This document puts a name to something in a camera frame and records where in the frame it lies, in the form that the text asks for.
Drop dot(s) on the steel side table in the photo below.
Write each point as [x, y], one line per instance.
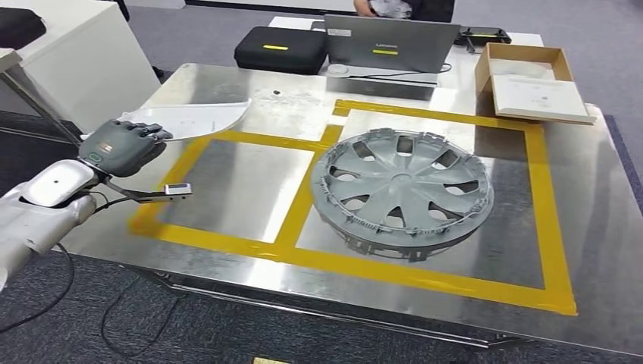
[10, 60]

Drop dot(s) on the yellow floor tape strip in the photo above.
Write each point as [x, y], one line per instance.
[271, 360]

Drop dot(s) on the grey laptop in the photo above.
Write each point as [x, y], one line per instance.
[392, 42]

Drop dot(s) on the black carrying case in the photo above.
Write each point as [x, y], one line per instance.
[20, 27]

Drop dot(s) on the grey wheel hubcap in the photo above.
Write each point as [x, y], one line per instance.
[402, 181]

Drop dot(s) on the white flat box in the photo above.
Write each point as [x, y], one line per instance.
[542, 98]

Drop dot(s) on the white curved plastic part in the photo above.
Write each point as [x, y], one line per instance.
[201, 120]

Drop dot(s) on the black case yellow label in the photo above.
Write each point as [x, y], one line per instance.
[279, 53]

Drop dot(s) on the white cabinet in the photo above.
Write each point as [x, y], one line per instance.
[90, 65]

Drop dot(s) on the steel workbench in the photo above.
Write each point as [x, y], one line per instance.
[593, 201]

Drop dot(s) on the white round puck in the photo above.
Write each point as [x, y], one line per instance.
[338, 69]

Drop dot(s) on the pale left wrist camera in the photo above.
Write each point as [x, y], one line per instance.
[178, 190]

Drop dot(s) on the person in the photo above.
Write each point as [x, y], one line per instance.
[432, 10]

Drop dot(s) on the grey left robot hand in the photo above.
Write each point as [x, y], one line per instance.
[115, 148]

